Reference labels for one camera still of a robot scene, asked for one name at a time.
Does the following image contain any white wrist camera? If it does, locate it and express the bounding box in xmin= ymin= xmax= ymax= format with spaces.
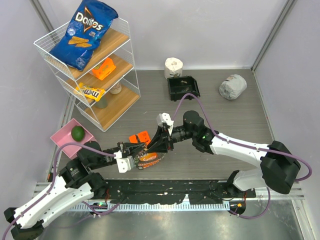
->
xmin=156 ymin=112 xmax=174 ymax=136
xmin=114 ymin=151 xmax=135 ymax=174

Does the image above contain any orange snack pouch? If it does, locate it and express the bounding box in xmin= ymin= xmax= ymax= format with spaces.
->
xmin=129 ymin=131 xmax=151 ymax=145

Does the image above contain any yellow M&M's candy bag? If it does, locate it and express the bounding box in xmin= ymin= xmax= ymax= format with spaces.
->
xmin=75 ymin=82 xmax=106 ymax=102

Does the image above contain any beige cup on shelf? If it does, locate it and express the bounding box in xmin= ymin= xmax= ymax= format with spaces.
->
xmin=109 ymin=82 xmax=122 ymax=95

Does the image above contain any white wire shelf rack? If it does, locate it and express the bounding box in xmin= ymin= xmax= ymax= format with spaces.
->
xmin=33 ymin=18 xmax=141 ymax=132

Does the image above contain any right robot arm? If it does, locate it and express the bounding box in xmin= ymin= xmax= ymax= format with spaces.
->
xmin=147 ymin=110 xmax=301 ymax=197

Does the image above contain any pink drawer box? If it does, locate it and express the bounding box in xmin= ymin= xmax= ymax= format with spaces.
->
xmin=50 ymin=118 xmax=96 ymax=160

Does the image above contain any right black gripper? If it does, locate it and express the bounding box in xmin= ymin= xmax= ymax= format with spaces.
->
xmin=146 ymin=124 xmax=196 ymax=154

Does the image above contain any grey-green bottle on shelf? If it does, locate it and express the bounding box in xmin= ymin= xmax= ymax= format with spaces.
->
xmin=94 ymin=96 xmax=108 ymax=109

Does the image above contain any large metal disc keyring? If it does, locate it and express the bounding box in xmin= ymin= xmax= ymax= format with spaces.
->
xmin=134 ymin=151 xmax=166 ymax=170

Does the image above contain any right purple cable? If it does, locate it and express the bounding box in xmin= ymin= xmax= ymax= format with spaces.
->
xmin=172 ymin=93 xmax=313 ymax=221

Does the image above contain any purple cable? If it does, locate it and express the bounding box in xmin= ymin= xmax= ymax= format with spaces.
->
xmin=172 ymin=93 xmax=313 ymax=221
xmin=3 ymin=142 xmax=118 ymax=238

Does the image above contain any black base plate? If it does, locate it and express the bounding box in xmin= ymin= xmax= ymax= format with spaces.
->
xmin=91 ymin=179 xmax=256 ymax=205

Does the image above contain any green avocado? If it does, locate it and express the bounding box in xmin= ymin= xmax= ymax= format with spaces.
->
xmin=71 ymin=125 xmax=85 ymax=142

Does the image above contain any black plastic bin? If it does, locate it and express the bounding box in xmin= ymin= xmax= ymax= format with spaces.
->
xmin=167 ymin=76 xmax=201 ymax=102

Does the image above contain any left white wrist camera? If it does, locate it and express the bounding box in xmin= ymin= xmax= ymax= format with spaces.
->
xmin=114 ymin=151 xmax=135 ymax=174

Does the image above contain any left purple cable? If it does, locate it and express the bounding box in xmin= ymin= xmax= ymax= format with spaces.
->
xmin=3 ymin=142 xmax=118 ymax=238

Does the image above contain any orange snack box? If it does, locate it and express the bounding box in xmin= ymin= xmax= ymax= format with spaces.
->
xmin=90 ymin=57 xmax=116 ymax=81

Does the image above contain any aluminium slotted rail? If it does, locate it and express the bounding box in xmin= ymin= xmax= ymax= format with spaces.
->
xmin=66 ymin=199 xmax=230 ymax=212

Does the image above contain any blue Doritos chip bag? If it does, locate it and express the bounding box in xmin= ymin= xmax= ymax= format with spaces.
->
xmin=49 ymin=0 xmax=119 ymax=71

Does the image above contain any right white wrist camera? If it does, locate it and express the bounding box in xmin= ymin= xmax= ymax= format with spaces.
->
xmin=156 ymin=112 xmax=174 ymax=136

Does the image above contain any white toilet paper roll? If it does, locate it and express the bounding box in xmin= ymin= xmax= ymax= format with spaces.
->
xmin=164 ymin=57 xmax=184 ymax=79

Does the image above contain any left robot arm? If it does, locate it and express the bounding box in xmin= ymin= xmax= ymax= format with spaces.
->
xmin=4 ymin=141 xmax=146 ymax=240

